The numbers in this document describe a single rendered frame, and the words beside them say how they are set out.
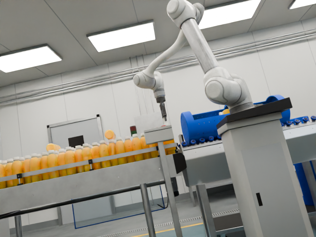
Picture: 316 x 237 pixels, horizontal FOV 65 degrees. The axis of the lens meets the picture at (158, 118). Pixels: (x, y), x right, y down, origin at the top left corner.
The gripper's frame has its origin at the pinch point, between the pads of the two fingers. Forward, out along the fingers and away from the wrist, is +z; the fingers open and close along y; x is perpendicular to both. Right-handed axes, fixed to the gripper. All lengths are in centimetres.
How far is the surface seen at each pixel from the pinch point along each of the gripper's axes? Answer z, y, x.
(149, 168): 32.3, -6.2, 19.8
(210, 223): 82, 7, -18
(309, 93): -53, 313, -365
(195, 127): 8.7, 2.5, -23.0
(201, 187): 55, 7, -17
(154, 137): 11.8, -17.4, 12.2
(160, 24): -225, 237, -60
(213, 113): -4, 25, -47
